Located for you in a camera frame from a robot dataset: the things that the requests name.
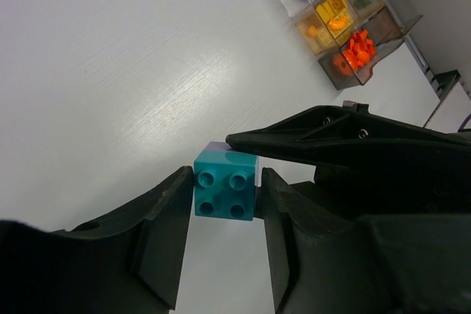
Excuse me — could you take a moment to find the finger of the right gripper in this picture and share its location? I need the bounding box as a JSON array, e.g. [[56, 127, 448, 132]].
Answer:
[[225, 106, 470, 167]]

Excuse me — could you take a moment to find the pile of small orange legos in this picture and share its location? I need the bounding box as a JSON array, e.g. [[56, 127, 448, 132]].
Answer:
[[342, 29, 376, 71]]

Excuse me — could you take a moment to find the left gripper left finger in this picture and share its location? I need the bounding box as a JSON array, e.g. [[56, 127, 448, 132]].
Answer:
[[1, 166, 194, 313]]

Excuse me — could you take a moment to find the orange curved lego piece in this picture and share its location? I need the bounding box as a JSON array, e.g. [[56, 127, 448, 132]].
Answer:
[[327, 15, 350, 31]]

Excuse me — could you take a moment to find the small orange-yellow lego brick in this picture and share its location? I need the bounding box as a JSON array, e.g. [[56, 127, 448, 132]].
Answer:
[[305, 26, 318, 38]]

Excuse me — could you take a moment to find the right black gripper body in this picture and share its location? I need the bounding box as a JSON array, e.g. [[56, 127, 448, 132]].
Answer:
[[286, 100, 471, 221]]

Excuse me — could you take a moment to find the pale yellow plate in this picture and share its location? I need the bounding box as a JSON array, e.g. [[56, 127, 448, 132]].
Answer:
[[316, 28, 335, 47]]

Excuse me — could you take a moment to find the yellow duplo brick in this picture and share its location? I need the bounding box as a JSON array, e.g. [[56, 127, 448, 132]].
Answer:
[[316, 0, 348, 24]]

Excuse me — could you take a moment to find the large orange round lego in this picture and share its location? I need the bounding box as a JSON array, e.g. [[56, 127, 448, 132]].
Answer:
[[332, 51, 358, 76]]

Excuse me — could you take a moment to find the teal duplo brick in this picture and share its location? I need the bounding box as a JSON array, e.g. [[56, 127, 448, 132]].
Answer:
[[194, 150, 256, 221]]

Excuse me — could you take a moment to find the hollow purple duplo brick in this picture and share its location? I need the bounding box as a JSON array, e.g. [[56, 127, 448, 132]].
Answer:
[[205, 141, 261, 186]]

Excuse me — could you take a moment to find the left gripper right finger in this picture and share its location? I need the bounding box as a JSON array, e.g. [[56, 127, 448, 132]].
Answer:
[[260, 168, 470, 313]]

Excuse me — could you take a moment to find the clear plastic container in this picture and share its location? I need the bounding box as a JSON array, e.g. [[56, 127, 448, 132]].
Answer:
[[278, 0, 422, 90]]

